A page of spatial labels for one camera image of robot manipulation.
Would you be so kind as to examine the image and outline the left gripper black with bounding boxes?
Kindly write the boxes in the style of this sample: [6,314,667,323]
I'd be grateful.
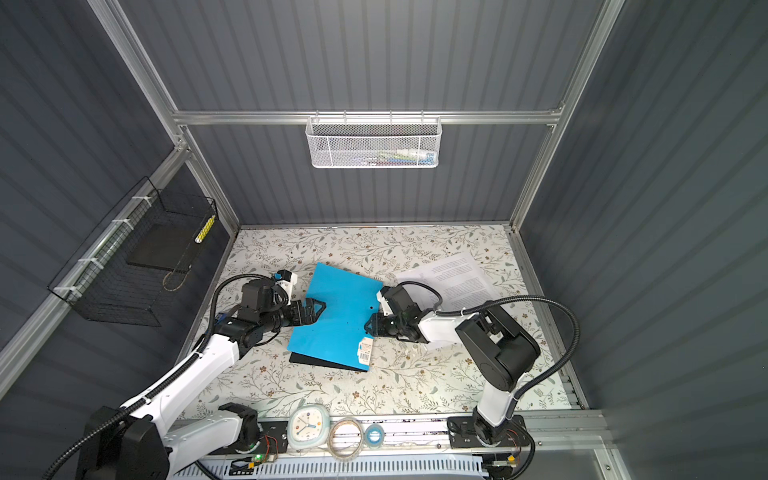
[261,297,326,335]

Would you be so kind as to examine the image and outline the blue folder black inside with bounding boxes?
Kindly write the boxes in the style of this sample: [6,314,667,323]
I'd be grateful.
[287,263,383,372]

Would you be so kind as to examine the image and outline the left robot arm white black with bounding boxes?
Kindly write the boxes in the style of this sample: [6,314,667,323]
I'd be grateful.
[43,270,327,479]

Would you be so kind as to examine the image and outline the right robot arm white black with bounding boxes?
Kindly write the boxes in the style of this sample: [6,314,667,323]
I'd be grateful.
[364,281,581,479]

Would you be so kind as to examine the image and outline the white printed paper stack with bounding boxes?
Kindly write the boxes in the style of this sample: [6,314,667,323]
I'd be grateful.
[396,253,500,350]

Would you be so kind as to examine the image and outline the mint alarm clock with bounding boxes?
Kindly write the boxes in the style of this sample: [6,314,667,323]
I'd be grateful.
[287,404,331,450]

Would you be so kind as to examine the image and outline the clear tape roll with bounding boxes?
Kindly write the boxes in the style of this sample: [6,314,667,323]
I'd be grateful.
[327,418,365,462]

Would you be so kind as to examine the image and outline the small blue tape roll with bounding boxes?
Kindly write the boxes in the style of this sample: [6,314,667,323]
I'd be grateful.
[364,423,385,449]

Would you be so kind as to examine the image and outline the yellow marker pen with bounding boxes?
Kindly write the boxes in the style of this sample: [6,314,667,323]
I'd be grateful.
[194,214,217,244]

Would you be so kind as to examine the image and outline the black notebook in basket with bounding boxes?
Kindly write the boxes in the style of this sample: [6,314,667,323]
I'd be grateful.
[126,224,202,273]

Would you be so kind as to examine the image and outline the pens in white basket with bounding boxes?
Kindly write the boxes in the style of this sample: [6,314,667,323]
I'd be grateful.
[352,149,438,167]

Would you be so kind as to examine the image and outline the white wire mesh basket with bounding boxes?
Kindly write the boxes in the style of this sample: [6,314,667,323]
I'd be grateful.
[305,116,443,169]

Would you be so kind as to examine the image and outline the black wire basket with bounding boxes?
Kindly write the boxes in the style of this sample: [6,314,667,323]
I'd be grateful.
[48,181,218,327]

